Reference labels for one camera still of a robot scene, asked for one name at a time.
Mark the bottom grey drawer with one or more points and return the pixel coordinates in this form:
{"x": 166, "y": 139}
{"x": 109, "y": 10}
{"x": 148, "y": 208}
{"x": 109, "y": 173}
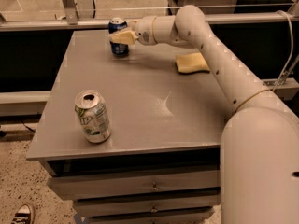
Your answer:
{"x": 162, "y": 217}

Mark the yellow sponge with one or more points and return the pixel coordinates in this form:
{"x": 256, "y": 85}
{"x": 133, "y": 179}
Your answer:
{"x": 191, "y": 63}

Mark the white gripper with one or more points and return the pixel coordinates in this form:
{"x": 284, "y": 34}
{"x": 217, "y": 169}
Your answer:
{"x": 144, "y": 29}

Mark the top grey drawer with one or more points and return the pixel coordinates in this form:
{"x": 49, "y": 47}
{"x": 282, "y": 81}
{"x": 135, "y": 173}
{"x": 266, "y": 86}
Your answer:
{"x": 121, "y": 184}

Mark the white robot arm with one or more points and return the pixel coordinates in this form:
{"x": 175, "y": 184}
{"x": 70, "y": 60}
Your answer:
{"x": 260, "y": 142}

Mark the grey drawer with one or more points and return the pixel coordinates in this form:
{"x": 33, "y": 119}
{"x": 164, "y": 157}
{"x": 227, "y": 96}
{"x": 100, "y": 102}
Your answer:
{"x": 131, "y": 205}
{"x": 162, "y": 217}
{"x": 121, "y": 184}

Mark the middle grey drawer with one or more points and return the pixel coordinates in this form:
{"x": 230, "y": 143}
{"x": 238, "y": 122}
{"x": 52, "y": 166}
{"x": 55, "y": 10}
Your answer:
{"x": 131, "y": 205}

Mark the blue pepsi can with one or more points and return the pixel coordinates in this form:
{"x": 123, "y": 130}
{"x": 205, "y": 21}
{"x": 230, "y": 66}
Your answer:
{"x": 118, "y": 48}

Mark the grey drawer cabinet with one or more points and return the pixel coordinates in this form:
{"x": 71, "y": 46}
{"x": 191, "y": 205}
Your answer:
{"x": 160, "y": 119}

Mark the silver green 7up can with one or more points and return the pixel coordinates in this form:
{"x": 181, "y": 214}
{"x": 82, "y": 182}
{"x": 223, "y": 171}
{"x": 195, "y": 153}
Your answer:
{"x": 91, "y": 110}

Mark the black white sneaker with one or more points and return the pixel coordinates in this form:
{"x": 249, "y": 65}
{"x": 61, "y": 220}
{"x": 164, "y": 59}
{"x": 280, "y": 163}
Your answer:
{"x": 24, "y": 215}

